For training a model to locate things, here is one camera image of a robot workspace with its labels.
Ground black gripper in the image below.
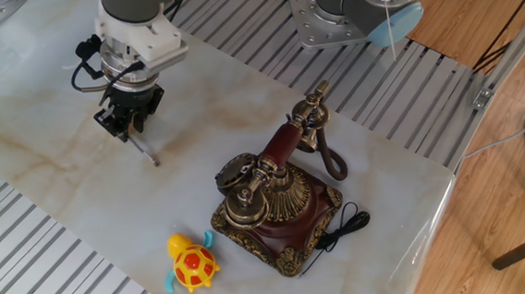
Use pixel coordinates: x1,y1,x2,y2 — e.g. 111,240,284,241
91,81,169,146

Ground black silver pen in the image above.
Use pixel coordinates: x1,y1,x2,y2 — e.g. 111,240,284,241
127,131,161,170

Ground antique maroon brass phone base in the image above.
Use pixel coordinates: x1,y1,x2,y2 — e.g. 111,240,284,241
205,144,349,284

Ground glossy marble pattern mat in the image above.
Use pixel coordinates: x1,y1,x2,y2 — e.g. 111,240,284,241
0,0,464,294

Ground antique maroon brass handset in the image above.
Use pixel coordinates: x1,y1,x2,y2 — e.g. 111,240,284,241
214,80,341,232

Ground yellow orange toy turtle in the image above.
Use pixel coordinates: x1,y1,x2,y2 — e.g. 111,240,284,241
160,230,224,294

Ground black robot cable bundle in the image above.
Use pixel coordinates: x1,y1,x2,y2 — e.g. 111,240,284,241
67,30,149,108

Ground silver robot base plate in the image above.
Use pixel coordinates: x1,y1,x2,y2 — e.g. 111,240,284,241
287,0,372,54

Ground brown coiled handset cord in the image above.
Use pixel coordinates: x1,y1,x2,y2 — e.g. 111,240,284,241
314,125,350,184

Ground black bundled line cable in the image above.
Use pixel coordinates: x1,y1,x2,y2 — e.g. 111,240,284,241
292,199,376,277

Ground black floor cables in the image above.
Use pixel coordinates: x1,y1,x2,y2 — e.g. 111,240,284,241
466,0,525,74

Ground aluminium frame post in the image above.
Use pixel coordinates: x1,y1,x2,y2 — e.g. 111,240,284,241
435,0,525,175

